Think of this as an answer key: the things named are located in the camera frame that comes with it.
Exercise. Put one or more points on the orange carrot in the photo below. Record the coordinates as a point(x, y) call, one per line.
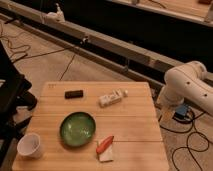
point(104, 144)

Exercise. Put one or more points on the white cloth piece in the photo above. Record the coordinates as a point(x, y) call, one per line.
point(107, 153)

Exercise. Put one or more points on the white object on rail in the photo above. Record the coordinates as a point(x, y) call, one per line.
point(58, 15)

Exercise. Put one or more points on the white ceramic cup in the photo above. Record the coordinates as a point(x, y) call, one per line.
point(30, 146)

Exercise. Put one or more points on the long metal rail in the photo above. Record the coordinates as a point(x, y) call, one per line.
point(142, 43)

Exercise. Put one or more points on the green ceramic bowl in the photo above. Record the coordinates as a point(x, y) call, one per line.
point(77, 129)

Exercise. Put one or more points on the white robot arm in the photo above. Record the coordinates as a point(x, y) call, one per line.
point(186, 81)

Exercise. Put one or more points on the black chair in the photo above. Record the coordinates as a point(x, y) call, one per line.
point(14, 92)

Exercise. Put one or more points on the blue power box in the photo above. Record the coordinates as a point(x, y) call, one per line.
point(181, 111)

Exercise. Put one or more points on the black rectangular block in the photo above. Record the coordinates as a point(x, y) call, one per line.
point(73, 94)

